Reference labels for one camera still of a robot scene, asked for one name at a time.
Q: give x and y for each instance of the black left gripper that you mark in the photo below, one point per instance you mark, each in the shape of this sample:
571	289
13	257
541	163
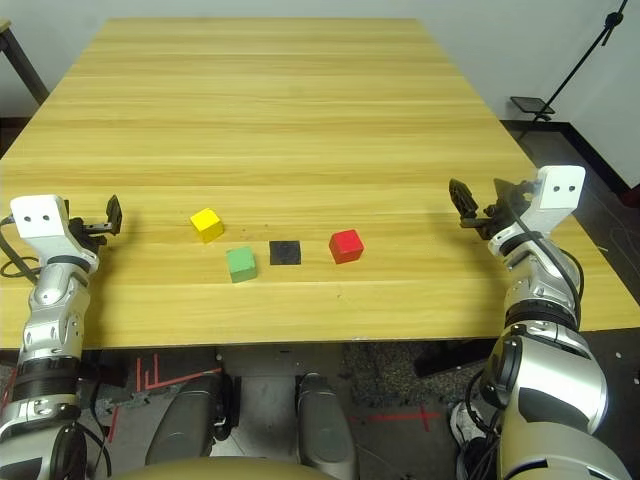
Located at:
90	231

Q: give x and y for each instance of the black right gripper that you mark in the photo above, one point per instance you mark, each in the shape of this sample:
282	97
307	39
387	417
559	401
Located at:
492	217

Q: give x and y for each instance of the yellow wooden block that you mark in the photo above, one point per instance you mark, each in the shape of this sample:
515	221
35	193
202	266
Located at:
206	225

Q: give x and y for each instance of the green wooden block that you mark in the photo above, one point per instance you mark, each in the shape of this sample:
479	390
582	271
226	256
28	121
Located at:
241	265

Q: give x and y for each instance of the red wooden block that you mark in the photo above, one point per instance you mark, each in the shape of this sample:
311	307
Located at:
346	246

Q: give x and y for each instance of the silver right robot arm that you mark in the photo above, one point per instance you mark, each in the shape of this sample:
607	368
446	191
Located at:
545	380

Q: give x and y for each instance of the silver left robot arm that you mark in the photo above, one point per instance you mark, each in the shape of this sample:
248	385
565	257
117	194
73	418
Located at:
55	320

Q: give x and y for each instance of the black stand plate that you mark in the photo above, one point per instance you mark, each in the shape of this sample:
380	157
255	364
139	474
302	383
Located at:
531	104

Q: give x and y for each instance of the side table with dark leg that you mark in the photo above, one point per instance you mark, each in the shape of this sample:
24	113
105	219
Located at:
25	67

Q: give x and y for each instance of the black square marker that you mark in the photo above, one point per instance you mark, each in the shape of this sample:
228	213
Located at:
285	253

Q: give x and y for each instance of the black boom stand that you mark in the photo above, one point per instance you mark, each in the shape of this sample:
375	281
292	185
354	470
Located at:
609	21

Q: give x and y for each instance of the grey left robot leg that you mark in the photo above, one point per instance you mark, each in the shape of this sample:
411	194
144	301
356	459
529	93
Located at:
185	425

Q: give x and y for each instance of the grey robot leg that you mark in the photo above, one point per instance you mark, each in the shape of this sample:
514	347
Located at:
185	425
325	430

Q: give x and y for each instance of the white sneaker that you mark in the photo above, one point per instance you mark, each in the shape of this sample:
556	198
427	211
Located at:
462	425

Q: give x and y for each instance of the olive robot torso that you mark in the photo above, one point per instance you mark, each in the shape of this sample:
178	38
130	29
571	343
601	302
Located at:
215	471

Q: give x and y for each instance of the grey right robot leg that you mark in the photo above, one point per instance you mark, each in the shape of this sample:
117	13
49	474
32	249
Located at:
325	430

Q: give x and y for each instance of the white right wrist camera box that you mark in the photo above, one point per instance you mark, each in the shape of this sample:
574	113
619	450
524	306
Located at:
560	187

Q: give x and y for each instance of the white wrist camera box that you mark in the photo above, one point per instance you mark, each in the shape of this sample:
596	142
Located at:
37	217
560	187

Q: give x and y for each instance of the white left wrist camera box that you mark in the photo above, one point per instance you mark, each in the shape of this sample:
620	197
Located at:
37	217

